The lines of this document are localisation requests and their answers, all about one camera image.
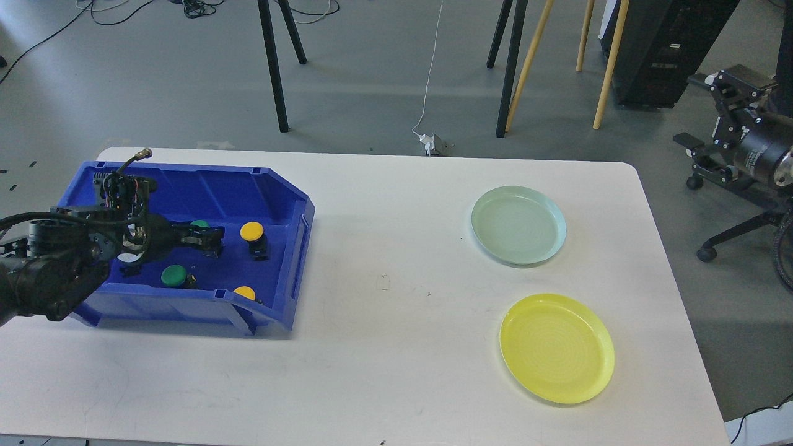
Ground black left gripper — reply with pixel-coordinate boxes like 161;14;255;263
112;214;226;266

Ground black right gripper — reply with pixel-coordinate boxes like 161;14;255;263
673;69;782;190

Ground black cables on floor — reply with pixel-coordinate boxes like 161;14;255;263
0;0;341;85

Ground white cable on floor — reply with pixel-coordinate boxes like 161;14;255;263
412;0;445;138

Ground yellow plate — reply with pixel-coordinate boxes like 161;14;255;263
499;293;616;404

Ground small black button part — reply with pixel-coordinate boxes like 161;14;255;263
119;265;142;278

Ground yellow push button front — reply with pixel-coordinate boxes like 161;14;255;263
233;286;261;303

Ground white power adapter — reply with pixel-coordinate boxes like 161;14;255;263
419;133;452;156

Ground blue plastic storage bin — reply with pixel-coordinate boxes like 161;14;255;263
71;163;315;335

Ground light green plate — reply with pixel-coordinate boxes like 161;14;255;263
470;185;567;266

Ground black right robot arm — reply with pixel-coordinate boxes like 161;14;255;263
673;1;792;194

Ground wooden easel legs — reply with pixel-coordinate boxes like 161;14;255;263
505;0;631;133

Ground black stand legs centre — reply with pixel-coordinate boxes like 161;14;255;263
485;1;528;138

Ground yellow push button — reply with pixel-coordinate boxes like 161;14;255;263
240;221;268;261
233;286;261;303

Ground black tripod legs left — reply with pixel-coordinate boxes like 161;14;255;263
256;1;308;133

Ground black cable bottom right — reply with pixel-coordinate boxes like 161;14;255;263
729;393;793;444

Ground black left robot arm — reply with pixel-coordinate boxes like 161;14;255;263
2;149;226;323

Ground black office chair base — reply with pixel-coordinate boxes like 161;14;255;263
686;170;791;262

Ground black computer tower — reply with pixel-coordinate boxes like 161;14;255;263
611;1;739;109

